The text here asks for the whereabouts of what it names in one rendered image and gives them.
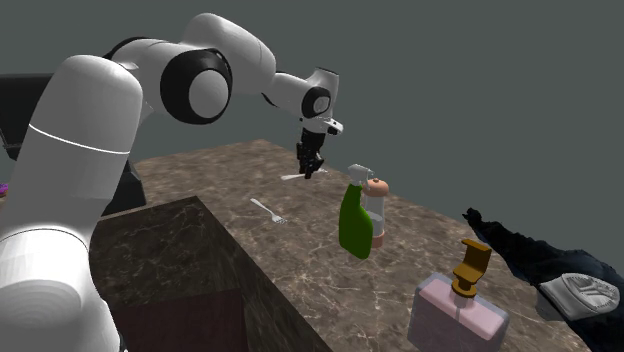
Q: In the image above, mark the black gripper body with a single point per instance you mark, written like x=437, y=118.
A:
x=310, y=152

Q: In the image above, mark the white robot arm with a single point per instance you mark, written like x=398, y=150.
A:
x=83, y=126

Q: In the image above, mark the white plastic knife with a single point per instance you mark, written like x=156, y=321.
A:
x=292, y=176

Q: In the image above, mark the silver fork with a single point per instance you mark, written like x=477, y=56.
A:
x=265, y=210

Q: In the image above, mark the green spray bottle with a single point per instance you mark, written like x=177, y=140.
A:
x=355, y=224

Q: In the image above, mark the clear grinder with orange top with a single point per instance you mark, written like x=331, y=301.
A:
x=378, y=204

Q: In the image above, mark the marble patterned robot stand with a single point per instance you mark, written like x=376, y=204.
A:
x=175, y=253

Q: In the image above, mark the pink soap dispenser gold pump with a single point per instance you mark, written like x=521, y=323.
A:
x=453, y=317

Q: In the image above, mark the black cloth with grey patch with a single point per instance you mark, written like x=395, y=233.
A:
x=526, y=253

